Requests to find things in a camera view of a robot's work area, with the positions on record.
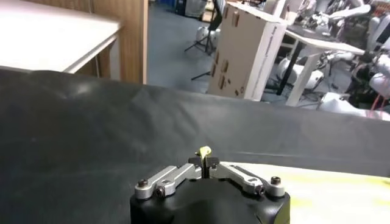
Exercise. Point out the white standing side desk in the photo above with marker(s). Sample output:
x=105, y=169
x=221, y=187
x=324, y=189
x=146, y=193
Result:
x=323, y=44

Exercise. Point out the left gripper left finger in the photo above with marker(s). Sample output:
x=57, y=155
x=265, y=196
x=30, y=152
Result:
x=170, y=178

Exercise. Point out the black wrinkled tablecloth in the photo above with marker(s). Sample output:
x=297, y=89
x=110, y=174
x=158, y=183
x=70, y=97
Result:
x=91, y=128

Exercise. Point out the yellow-green t-shirt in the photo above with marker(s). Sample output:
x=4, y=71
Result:
x=335, y=198

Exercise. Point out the white robot with round base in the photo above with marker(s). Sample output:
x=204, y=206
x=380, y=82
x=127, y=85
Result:
x=344, y=106

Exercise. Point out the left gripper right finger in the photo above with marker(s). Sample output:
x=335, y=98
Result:
x=237, y=175

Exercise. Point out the white humanoid robot raised arm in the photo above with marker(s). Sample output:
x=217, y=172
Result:
x=350, y=12

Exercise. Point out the wooden partition screen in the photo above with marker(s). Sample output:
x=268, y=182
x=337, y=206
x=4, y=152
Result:
x=134, y=39

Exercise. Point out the white humanoid robot black panel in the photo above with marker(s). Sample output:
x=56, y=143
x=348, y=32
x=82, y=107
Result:
x=381, y=33

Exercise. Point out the small white robot base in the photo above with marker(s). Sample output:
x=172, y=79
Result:
x=314, y=80

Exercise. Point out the white folding table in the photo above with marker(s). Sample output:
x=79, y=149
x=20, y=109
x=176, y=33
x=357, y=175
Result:
x=45, y=33

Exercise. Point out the tall white cardboard box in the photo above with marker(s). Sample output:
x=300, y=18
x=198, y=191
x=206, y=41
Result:
x=243, y=51

